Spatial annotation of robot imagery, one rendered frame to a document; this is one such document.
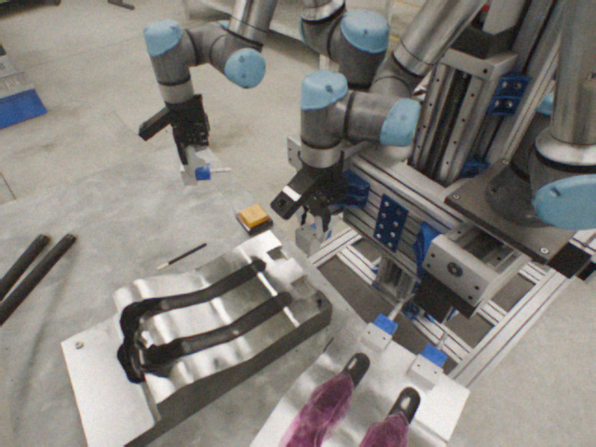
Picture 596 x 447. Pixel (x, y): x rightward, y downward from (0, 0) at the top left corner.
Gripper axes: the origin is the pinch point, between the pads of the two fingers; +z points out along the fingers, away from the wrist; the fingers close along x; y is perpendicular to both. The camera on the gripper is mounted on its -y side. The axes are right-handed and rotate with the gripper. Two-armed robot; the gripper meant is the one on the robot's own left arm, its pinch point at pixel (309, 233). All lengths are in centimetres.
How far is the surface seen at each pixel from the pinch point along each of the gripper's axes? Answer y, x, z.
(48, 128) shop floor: -12, 278, 95
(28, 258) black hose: -51, 49, 11
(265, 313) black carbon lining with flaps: -18.3, -5.7, 7.0
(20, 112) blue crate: -23, 301, 87
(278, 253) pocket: -5.0, 5.8, 8.7
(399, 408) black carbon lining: -11.6, -36.1, 10.0
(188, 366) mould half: -36.4, -6.9, 2.1
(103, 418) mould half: -52, -1, 9
